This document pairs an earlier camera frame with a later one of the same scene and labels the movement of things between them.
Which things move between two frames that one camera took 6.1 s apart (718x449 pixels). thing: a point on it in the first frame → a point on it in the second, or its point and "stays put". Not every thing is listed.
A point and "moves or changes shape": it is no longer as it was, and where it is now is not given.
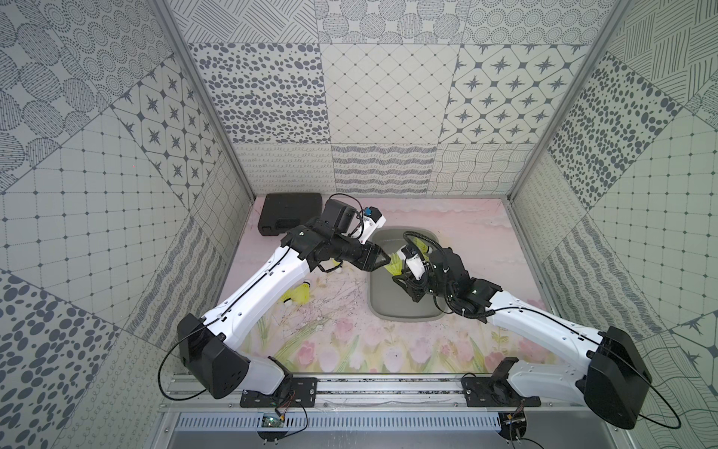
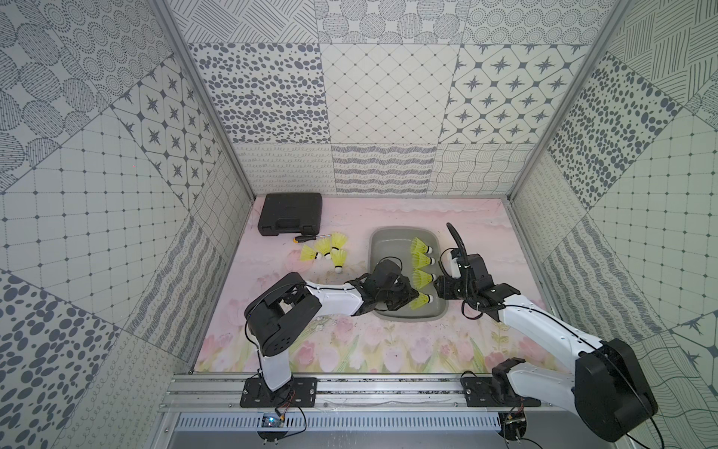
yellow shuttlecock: x=395 y=265 moves or changes shape
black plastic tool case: x=283 y=211 stays put
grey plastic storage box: x=387 y=300 stays put
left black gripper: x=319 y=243 → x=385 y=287
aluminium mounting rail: x=385 y=395 stays put
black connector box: x=512 y=424 stays put
